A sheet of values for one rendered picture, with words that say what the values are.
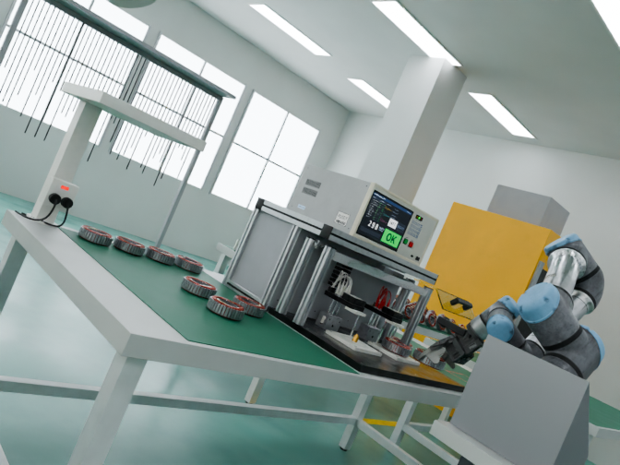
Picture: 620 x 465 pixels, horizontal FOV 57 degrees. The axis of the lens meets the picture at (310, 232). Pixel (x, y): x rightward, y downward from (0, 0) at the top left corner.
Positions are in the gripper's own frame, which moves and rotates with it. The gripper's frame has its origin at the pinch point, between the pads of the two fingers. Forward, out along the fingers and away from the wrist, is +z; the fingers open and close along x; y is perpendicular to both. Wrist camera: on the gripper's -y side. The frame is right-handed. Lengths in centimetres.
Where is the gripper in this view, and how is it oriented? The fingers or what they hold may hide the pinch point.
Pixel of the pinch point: (427, 360)
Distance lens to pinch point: 204.7
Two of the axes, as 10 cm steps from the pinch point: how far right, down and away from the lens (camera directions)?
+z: -6.7, 6.4, 3.8
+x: 6.7, 2.9, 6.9
